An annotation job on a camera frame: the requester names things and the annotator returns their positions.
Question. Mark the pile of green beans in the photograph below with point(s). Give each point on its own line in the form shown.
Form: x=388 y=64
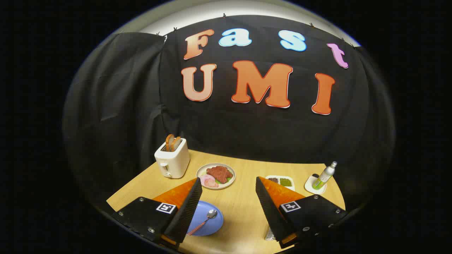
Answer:
x=286 y=182

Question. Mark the pale pink ham slice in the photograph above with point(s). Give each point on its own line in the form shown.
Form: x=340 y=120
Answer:
x=204 y=178

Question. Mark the silver bottle with green label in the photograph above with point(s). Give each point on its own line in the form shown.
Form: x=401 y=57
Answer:
x=325 y=175

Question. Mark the reddish pink ham slice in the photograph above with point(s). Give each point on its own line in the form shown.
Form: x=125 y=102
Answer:
x=212 y=183

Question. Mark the beige oval food plate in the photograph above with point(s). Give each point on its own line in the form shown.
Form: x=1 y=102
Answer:
x=202 y=171

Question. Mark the small white dish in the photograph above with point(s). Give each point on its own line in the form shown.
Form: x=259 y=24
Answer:
x=310 y=187

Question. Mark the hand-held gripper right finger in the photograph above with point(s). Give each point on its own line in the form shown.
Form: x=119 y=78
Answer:
x=270 y=208

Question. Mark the pile of dark beans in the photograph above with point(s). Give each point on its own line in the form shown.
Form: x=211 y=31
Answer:
x=273 y=180

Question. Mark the white toaster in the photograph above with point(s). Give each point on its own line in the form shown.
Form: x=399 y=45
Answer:
x=174 y=162

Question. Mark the green lettuce leaf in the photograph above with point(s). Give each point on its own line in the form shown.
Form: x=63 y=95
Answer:
x=227 y=180

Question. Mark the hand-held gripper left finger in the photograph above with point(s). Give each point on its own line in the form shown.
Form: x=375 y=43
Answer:
x=187 y=211

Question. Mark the white divided dish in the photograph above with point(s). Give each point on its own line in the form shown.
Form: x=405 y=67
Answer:
x=279 y=177

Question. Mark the brown toast slice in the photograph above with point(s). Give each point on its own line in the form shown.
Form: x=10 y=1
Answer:
x=176 y=143
x=169 y=141

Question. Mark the blue round plate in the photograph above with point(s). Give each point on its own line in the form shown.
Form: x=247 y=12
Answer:
x=212 y=227

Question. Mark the brown meat steak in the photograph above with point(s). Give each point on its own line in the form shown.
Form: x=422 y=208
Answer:
x=219 y=174

